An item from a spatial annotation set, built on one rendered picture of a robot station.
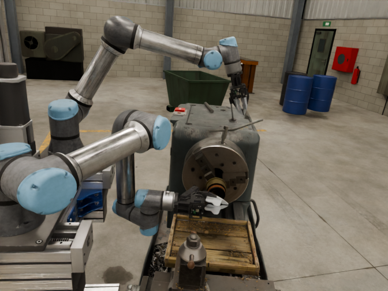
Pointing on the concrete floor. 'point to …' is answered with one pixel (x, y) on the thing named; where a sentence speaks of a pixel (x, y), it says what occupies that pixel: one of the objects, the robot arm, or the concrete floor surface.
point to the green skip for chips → (194, 88)
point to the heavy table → (248, 73)
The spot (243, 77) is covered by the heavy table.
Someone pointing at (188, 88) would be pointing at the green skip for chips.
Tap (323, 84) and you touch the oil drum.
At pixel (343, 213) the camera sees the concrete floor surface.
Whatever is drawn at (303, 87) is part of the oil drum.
